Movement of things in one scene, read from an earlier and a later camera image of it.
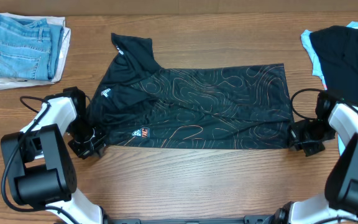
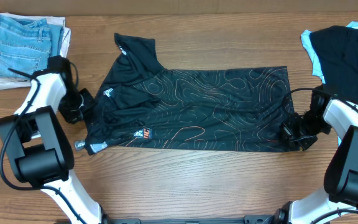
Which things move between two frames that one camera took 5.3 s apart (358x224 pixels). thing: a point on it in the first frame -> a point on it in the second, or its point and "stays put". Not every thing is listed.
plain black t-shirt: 348,58 stays put
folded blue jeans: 22,50 stays put
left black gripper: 86,152 -> 75,117
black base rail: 258,219 stays put
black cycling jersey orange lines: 140,103 stays put
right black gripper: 296,132 -> 288,128
